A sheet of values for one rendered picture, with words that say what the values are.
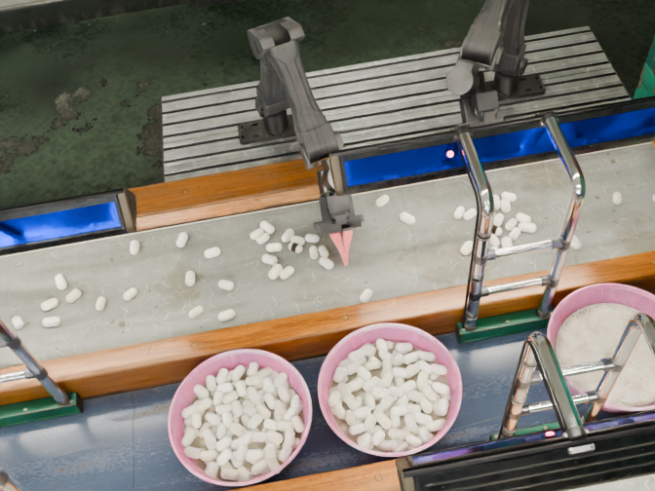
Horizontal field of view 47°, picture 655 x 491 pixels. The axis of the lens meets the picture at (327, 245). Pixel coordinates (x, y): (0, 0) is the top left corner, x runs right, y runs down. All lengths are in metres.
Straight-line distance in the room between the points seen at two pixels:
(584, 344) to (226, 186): 0.84
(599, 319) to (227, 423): 0.75
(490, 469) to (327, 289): 0.67
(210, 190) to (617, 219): 0.90
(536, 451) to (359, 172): 0.56
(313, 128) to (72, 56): 2.11
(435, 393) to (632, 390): 0.36
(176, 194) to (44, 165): 1.39
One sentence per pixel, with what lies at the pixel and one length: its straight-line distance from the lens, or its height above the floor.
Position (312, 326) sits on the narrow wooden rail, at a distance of 1.49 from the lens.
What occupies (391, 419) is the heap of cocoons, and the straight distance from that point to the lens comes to 1.43.
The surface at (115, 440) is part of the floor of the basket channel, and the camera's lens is 1.57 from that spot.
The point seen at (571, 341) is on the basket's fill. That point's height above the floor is 0.73.
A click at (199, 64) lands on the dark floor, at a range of 3.28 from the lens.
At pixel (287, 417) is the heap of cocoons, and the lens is 1.43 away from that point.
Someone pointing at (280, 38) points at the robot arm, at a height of 1.05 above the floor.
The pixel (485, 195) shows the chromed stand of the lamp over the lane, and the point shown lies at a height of 1.12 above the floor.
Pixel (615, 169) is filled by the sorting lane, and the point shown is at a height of 0.74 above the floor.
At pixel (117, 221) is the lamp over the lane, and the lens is 1.33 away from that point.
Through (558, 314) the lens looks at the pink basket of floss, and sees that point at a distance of 1.53.
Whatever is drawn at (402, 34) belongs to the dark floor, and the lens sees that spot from 3.29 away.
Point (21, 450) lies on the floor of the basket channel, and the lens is 1.64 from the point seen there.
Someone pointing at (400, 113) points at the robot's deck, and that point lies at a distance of 1.98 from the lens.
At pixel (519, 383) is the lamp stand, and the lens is 1.22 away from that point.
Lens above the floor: 2.05
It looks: 54 degrees down
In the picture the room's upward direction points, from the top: 8 degrees counter-clockwise
